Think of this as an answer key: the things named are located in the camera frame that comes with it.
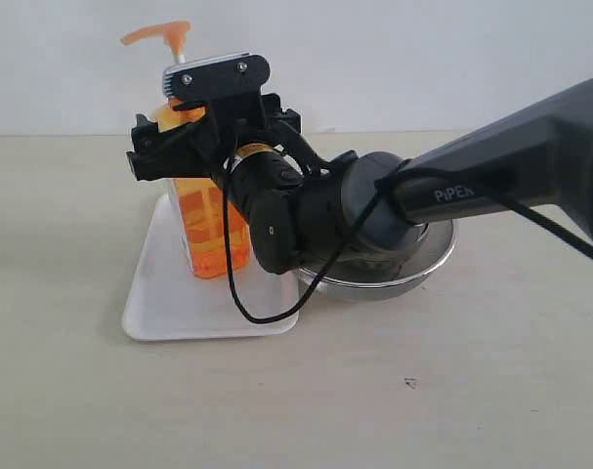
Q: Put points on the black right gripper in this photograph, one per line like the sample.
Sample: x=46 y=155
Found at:
x=198 y=149

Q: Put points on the orange dish soap pump bottle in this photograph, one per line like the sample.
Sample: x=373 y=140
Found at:
x=196 y=202

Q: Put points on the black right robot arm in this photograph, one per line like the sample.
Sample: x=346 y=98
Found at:
x=304 y=212

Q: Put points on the white rectangular plastic tray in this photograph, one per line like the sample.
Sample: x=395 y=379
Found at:
x=166 y=302

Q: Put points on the large stainless steel basin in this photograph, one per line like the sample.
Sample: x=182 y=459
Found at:
x=369 y=281

